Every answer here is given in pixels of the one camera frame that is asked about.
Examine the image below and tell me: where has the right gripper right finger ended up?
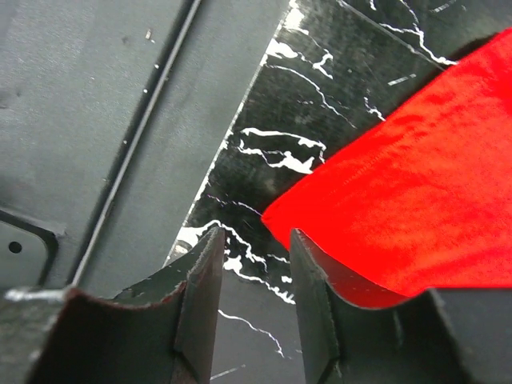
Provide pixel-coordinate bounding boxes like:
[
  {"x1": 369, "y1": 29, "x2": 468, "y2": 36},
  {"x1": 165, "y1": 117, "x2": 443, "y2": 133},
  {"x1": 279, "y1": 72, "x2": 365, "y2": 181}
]
[{"x1": 290, "y1": 230, "x2": 468, "y2": 383}]

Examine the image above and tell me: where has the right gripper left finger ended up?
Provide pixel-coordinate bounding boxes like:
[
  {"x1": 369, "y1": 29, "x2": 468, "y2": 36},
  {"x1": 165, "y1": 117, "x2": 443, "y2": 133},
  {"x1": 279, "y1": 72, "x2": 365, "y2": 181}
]
[{"x1": 26, "y1": 227, "x2": 225, "y2": 383}]

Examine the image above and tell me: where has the red t shirt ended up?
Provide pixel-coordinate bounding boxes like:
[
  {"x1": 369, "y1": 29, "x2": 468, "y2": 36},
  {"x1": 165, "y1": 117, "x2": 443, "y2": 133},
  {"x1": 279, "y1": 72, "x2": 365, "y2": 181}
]
[{"x1": 262, "y1": 30, "x2": 511, "y2": 296}]

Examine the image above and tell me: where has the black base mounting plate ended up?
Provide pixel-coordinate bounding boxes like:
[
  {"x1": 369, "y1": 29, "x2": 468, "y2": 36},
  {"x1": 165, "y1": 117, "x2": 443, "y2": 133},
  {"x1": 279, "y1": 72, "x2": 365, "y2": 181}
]
[{"x1": 1, "y1": 1, "x2": 287, "y2": 297}]

